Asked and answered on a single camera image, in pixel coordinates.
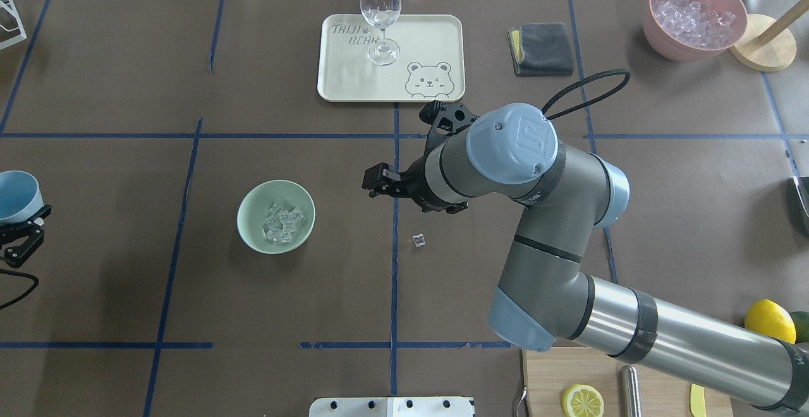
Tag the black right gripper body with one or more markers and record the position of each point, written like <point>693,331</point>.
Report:
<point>415,183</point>

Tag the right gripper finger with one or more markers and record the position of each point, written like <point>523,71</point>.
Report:
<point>389,191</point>
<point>382,178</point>

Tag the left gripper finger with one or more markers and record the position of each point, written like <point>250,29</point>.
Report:
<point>21,239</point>

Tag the light blue cup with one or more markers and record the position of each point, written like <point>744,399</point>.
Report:
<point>21,197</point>

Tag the green bowl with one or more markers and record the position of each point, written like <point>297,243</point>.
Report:
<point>254,206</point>

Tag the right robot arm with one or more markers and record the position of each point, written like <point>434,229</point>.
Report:
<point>542,294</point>

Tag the ice cubes in bowl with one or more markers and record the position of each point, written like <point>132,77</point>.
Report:
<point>281,225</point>

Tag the pink bowl of ice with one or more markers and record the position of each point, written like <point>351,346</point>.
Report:
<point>693,30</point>

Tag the cream bear tray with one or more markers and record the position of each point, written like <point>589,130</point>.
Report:
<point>430,66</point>

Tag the grey yellow folded cloth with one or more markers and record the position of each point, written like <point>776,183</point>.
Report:
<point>541,49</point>

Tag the clear wine glass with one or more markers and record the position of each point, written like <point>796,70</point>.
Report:
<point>381,15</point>

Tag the wooden cutting board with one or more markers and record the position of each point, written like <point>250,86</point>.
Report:
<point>548,375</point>

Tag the lemon half slice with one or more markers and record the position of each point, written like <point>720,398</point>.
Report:
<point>582,400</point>

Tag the steel muddler black cap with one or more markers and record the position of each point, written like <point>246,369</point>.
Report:
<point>631,391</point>

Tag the wooden stand with base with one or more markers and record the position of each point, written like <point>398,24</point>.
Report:
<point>767,44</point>

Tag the yellow plastic knife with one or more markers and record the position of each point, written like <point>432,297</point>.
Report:
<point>697,401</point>

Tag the yellow lemon front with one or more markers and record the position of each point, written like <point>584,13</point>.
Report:
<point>768,318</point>

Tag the green avocado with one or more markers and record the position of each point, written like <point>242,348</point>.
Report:
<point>800,320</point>

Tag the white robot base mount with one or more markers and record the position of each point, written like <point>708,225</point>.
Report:
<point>393,406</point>

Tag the white wire cup rack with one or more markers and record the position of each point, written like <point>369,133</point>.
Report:
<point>12,28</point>

